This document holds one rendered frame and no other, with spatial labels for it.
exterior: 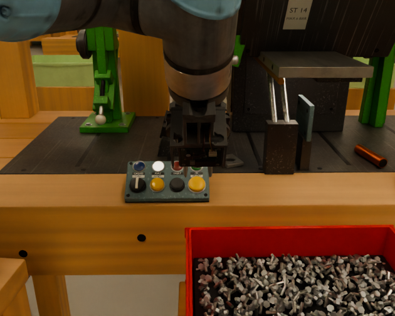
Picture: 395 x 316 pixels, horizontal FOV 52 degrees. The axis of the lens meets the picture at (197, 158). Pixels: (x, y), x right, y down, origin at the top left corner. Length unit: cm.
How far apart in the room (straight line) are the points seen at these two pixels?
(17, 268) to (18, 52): 79
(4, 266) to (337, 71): 62
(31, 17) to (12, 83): 108
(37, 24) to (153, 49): 95
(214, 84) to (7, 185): 54
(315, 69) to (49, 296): 133
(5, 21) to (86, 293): 175
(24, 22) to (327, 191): 63
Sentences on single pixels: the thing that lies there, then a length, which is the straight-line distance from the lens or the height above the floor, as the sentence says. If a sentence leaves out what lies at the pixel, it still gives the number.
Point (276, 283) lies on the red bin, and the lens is 58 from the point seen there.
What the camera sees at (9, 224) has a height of 86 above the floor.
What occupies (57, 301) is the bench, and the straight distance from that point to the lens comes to 172.
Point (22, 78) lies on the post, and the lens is 135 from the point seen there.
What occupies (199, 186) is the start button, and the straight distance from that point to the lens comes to 71.
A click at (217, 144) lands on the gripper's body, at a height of 107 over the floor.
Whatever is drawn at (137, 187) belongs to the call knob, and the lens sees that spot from 71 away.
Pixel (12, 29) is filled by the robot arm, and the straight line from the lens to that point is 29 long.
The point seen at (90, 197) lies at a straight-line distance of 76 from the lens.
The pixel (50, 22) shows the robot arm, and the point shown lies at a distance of 31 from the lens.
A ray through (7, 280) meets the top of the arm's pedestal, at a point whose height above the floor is 85.
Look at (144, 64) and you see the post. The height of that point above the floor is 105.
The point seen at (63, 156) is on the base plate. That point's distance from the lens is 97.
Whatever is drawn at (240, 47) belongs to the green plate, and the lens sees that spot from 88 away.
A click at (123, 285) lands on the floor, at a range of 198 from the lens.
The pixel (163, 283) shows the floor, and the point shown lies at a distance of 196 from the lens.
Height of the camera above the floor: 124
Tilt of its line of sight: 22 degrees down
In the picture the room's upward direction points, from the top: straight up
